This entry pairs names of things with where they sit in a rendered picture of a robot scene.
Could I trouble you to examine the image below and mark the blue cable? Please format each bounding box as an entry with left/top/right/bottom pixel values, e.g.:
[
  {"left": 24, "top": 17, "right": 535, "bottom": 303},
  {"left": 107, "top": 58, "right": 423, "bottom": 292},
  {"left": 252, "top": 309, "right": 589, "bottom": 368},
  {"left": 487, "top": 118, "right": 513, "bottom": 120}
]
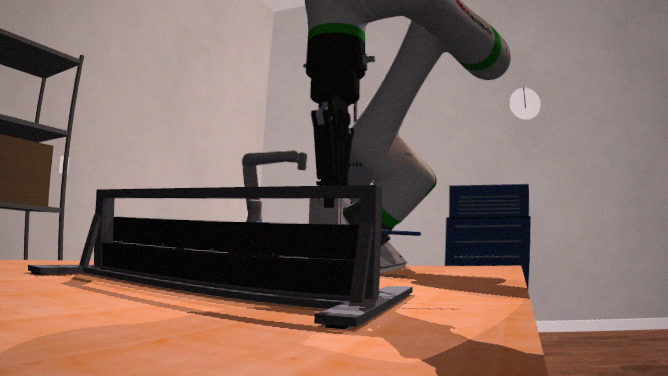
[{"left": 381, "top": 230, "right": 421, "bottom": 236}]

